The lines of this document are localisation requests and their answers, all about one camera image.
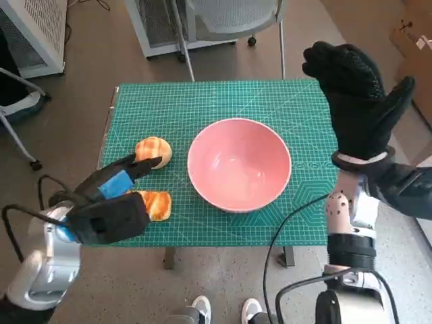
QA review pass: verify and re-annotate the person's foot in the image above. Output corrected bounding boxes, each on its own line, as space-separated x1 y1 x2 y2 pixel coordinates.
0 92 45 124

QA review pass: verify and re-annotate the person's leg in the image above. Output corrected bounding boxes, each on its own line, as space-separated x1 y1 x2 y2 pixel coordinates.
0 35 30 107

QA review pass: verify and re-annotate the round toy bread bun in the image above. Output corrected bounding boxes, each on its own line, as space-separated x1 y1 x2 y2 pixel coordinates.
134 136 173 169

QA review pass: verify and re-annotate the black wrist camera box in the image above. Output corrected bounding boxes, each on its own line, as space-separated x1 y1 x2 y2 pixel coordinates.
366 158 432 220
65 192 149 246

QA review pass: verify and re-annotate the large white perforated cabinet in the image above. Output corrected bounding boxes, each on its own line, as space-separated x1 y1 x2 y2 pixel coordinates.
0 0 67 79

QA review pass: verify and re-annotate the looped black right arm cable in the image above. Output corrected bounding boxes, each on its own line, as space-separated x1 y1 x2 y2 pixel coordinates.
275 269 401 324

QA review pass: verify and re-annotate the rectangular toy bread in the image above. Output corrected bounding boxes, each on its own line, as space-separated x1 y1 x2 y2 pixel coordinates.
134 190 173 223

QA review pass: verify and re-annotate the large brown cardboard box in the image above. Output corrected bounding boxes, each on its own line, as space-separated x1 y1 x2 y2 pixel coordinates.
394 43 432 132

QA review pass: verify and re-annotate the pink bowl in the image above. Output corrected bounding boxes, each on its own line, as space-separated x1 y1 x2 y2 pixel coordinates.
187 117 292 213

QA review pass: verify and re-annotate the grey mesh chair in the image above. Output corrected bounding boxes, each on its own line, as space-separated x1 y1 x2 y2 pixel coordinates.
168 0 288 82

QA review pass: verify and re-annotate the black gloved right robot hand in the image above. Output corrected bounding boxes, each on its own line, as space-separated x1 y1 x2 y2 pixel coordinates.
301 40 416 161

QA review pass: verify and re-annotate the green cutting mat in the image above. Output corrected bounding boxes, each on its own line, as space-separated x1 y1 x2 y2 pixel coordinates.
96 79 340 248

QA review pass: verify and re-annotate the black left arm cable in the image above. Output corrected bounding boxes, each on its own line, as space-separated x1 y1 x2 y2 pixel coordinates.
1 175 74 263

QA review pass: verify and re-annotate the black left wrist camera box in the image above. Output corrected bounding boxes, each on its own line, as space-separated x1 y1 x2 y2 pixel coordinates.
65 192 149 246

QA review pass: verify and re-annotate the wheeled chair metal frame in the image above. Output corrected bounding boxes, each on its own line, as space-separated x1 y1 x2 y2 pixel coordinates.
0 67 51 170

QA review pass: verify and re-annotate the flat cardboard box with tape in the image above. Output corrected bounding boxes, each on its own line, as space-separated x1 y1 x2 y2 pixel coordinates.
389 0 432 58

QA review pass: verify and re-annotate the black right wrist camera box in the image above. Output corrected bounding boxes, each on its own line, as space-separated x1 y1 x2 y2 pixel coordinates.
366 158 432 220

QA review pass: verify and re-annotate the white board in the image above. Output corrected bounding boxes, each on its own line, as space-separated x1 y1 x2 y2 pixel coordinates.
414 215 432 247

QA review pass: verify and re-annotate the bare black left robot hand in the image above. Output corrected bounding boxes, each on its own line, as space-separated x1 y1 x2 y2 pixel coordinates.
69 153 165 212

